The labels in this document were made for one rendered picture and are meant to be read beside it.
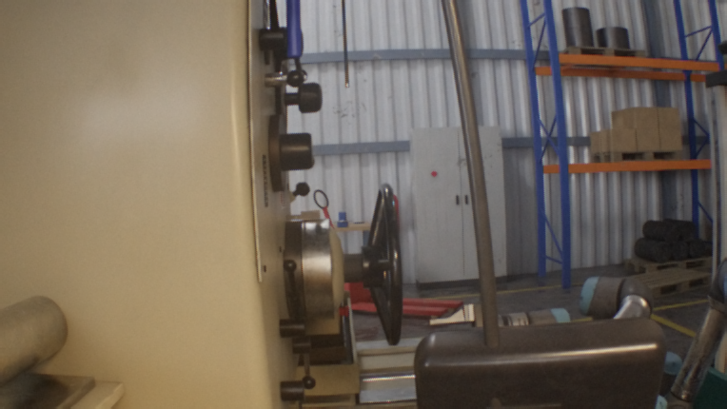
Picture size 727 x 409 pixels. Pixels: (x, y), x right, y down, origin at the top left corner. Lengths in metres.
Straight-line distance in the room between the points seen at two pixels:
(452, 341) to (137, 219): 0.49
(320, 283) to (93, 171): 0.59
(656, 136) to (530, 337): 7.97
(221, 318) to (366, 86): 8.07
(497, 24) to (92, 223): 8.71
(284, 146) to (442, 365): 0.56
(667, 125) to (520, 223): 2.70
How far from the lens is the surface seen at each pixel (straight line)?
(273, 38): 1.05
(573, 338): 0.80
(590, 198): 9.58
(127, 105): 0.97
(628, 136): 8.48
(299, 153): 1.17
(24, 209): 1.04
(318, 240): 1.36
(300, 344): 1.43
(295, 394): 1.12
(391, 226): 1.29
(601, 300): 1.77
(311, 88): 1.36
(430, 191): 8.30
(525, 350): 0.79
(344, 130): 8.86
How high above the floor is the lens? 1.50
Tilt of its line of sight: 2 degrees down
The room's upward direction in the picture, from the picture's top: 3 degrees counter-clockwise
